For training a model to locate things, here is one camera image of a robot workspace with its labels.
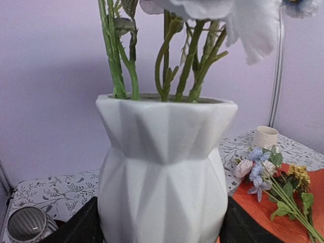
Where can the small blue flower stem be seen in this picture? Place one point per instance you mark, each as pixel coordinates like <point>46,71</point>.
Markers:
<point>278,188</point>

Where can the white ribbed ceramic vase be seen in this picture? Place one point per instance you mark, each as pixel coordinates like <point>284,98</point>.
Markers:
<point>162,179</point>

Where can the white rose flower stem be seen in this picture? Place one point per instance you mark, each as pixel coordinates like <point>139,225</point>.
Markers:
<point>271,159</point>

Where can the floral patterned tablecloth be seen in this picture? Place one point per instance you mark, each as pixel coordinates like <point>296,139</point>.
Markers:
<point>62,196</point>

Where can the blue hydrangea flower stem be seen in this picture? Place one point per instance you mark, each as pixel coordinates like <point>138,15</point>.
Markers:
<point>209,25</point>

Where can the left aluminium frame post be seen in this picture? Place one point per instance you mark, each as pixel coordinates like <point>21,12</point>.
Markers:
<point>5,182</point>

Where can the right aluminium frame post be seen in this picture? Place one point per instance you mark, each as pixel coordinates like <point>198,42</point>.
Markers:
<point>278,71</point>

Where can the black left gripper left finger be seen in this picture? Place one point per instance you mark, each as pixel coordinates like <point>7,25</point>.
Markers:
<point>83,227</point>

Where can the aluminium frame post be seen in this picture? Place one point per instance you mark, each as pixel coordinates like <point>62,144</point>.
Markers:
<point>5,182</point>
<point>278,71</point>

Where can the yellow small flower sprig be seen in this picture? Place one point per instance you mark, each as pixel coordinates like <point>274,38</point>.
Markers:
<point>304,199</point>

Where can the striped black white cup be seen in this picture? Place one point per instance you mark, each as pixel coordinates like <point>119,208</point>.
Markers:
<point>30,224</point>

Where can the pink rose flower stem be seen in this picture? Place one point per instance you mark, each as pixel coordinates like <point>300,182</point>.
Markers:
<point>126,30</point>

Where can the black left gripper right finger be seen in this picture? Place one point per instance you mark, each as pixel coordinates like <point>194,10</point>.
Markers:
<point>239,227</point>

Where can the cream ceramic mug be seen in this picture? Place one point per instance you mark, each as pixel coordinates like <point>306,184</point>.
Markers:
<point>265,137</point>

